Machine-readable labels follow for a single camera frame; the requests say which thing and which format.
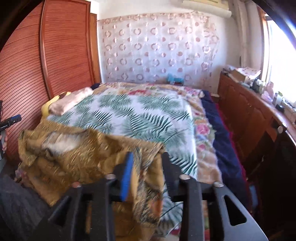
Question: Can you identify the teal small box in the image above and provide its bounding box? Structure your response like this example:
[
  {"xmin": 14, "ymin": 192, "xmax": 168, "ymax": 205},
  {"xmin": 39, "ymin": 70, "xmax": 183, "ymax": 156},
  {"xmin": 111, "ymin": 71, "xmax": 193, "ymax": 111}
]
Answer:
[{"xmin": 166, "ymin": 74, "xmax": 184, "ymax": 86}]

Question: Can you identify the cardboard box with cloth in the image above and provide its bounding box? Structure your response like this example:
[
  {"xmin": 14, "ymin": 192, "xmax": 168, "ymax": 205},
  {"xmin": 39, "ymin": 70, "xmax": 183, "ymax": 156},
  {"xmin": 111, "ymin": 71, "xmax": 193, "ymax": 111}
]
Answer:
[{"xmin": 229, "ymin": 67, "xmax": 261, "ymax": 84}]

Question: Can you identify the sheer circle pattern curtain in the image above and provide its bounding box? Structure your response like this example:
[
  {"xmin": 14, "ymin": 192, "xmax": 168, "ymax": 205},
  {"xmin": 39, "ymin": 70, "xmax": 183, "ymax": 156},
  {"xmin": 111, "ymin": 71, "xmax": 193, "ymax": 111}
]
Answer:
[{"xmin": 97, "ymin": 12, "xmax": 219, "ymax": 89}]

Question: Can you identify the yellow plush toy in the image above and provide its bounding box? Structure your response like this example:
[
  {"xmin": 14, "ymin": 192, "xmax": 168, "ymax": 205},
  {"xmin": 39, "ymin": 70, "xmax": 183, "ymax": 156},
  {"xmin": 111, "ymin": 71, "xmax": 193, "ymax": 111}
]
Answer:
[{"xmin": 41, "ymin": 91, "xmax": 71, "ymax": 118}]

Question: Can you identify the person's left hand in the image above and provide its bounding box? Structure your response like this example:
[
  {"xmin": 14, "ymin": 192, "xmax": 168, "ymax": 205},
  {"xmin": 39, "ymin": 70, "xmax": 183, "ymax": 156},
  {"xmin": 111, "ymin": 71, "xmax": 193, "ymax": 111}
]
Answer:
[{"xmin": 1, "ymin": 131, "xmax": 8, "ymax": 152}]

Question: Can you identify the beige pink pillow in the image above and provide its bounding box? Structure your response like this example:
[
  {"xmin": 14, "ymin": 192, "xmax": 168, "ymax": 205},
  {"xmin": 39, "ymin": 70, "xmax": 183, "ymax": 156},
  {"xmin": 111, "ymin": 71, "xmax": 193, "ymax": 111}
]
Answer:
[{"xmin": 49, "ymin": 87, "xmax": 93, "ymax": 116}]

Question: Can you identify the wooden sideboard cabinet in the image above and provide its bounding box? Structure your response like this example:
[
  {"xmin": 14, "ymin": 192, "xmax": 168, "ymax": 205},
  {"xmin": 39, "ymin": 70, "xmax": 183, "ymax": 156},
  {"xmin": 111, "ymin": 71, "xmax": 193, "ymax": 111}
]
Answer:
[{"xmin": 218, "ymin": 73, "xmax": 295, "ymax": 179}]

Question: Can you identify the palm leaf bedsheet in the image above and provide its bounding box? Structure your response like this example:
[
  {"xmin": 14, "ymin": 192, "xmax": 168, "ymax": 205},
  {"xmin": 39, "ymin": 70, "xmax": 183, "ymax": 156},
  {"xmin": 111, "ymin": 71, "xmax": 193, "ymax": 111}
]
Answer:
[{"xmin": 46, "ymin": 89, "xmax": 200, "ymax": 235}]

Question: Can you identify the floral quilt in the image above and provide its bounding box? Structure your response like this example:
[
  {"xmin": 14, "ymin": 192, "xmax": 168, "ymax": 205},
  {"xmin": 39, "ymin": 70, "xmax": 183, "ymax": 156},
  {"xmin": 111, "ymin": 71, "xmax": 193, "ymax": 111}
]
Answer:
[{"xmin": 94, "ymin": 82, "xmax": 222, "ymax": 184}]

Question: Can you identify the golden patterned shirt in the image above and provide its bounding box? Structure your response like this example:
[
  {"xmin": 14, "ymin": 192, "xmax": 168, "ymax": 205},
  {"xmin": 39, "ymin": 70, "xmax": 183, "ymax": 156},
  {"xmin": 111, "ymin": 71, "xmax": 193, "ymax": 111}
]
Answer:
[{"xmin": 18, "ymin": 119, "xmax": 165, "ymax": 240}]

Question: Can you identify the white air conditioner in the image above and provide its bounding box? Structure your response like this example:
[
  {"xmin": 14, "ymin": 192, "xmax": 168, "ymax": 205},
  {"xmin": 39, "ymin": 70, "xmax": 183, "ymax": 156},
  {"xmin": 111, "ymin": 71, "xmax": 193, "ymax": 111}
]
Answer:
[{"xmin": 182, "ymin": 0, "xmax": 232, "ymax": 18}]

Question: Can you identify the red wooden wardrobe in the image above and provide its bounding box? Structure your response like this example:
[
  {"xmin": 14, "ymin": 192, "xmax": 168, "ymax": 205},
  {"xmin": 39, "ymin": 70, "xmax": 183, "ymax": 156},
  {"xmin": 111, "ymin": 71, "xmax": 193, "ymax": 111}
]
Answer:
[{"xmin": 1, "ymin": 1, "xmax": 98, "ymax": 164}]

